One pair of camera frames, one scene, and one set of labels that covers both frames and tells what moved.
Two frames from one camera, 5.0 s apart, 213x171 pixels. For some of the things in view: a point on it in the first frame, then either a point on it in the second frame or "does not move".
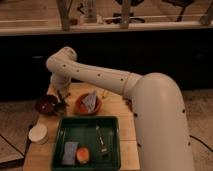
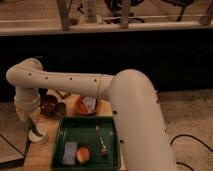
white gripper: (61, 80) -> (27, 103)
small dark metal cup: (60, 108) does not move
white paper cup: (38, 134) does not move
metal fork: (104, 151) does not move
